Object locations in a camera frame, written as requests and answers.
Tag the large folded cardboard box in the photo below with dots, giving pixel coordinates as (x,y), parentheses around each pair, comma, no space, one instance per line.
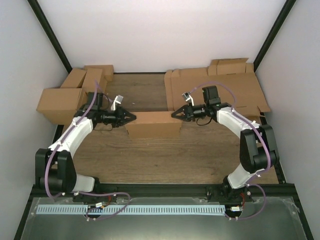
(59,105)

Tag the black left frame post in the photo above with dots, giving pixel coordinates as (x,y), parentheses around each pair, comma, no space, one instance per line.
(42,19)

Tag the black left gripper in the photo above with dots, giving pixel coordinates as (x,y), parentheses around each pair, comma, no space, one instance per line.
(120,117)

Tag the stack of flat cardboard blanks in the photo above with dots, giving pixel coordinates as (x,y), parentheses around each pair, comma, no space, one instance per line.
(234,78)

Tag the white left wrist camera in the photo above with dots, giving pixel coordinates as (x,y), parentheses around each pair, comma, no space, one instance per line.
(116,102)

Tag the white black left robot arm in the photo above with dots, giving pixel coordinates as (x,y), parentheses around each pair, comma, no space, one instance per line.
(54,166)

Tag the brown cardboard box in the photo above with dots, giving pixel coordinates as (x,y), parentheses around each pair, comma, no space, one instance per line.
(154,125)

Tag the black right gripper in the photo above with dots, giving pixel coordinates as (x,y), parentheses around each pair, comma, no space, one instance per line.
(189,114)

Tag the light blue slotted cable duct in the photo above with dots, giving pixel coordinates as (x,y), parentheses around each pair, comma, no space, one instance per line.
(206,210)

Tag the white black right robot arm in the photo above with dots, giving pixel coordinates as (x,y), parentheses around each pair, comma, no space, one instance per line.
(258,150)

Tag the black frame post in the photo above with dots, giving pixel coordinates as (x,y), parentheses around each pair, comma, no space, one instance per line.
(278,23)
(42,19)

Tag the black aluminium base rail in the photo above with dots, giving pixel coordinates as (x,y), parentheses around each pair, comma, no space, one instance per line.
(211,192)

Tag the small folded cardboard box rear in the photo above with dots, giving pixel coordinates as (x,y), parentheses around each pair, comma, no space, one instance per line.
(108,71)

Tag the black right frame post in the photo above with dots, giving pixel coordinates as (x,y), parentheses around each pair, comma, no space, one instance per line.
(278,23)

